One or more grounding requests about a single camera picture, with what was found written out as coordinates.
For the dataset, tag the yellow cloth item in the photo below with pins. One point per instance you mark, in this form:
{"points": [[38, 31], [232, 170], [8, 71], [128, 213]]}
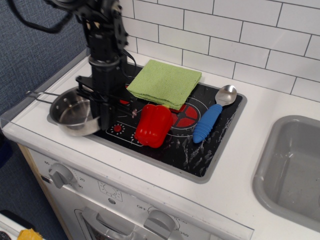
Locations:
{"points": [[29, 234]]}

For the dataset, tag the grey left oven knob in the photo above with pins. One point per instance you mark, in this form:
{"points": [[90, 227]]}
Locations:
{"points": [[60, 175]]}

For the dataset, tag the blue handled metal spoon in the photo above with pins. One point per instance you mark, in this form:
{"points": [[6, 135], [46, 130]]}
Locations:
{"points": [[225, 96]]}

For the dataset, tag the grey oven door handle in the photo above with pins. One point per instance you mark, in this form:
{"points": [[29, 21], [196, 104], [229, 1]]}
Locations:
{"points": [[105, 226]]}

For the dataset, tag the red toy bell pepper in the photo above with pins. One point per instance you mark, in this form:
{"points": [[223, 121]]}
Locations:
{"points": [[154, 124]]}

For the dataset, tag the grey oven knob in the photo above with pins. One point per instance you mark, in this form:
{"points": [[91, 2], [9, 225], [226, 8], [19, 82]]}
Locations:
{"points": [[60, 175], [160, 224]]}

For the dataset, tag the grey toy sink basin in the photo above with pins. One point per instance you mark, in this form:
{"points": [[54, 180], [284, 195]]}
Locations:
{"points": [[287, 179]]}

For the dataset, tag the black toy stove top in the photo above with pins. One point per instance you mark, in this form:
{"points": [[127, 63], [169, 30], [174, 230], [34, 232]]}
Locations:
{"points": [[178, 153]]}

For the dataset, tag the stainless steel pot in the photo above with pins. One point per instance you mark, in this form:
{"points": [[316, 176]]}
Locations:
{"points": [[70, 111]]}

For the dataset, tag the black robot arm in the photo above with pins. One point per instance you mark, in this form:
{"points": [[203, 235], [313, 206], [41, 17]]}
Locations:
{"points": [[106, 39]]}

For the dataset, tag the grey right oven knob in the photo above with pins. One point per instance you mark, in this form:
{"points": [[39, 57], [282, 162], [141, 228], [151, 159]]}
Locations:
{"points": [[160, 224]]}

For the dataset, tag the green square cloth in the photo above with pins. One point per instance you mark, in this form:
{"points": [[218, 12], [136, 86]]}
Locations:
{"points": [[164, 84]]}

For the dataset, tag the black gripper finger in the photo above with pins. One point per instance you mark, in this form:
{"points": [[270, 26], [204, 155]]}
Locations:
{"points": [[95, 108], [104, 116]]}

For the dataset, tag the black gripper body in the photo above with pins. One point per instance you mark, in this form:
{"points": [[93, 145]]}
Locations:
{"points": [[107, 84]]}

